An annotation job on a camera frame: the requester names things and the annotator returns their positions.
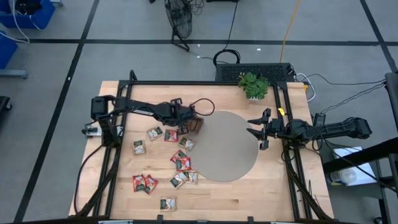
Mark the silver aluminium bar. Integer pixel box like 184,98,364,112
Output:
98,219,134,224

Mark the white cable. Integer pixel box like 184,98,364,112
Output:
294,72,317,103

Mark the white cylindrical canister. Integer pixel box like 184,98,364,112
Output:
325,167,359,187

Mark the yellow hanging cable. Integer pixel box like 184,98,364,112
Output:
279,0,302,64

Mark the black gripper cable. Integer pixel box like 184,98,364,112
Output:
188,98,216,118

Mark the black perforated computer case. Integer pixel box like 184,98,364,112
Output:
215,62,295,83

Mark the blue plastic bin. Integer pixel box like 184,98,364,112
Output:
0,30,19,70
0,0,57,30

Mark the black floor fan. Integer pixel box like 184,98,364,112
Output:
164,0,194,52

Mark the green plant in white pot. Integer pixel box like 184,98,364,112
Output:
238,72,271,101

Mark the white cardboard box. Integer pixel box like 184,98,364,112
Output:
332,146,378,187

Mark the black aluminium table frame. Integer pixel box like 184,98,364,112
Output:
70,70,335,224

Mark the red tea packet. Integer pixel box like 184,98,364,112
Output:
143,174,159,195
164,129,180,144
175,157,193,172
131,174,146,193
169,149,188,163

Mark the black hanging cable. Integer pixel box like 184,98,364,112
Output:
212,0,242,67

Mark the black power adapter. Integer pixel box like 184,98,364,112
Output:
313,112,327,127

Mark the black caster base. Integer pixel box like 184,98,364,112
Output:
0,95,13,126

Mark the round grey mat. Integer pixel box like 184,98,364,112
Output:
188,110,260,183

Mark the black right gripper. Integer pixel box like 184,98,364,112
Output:
246,107,285,151

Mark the wooden compartment tea box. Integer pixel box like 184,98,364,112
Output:
185,116,205,135

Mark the black metal stand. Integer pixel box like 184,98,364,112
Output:
322,71,398,224

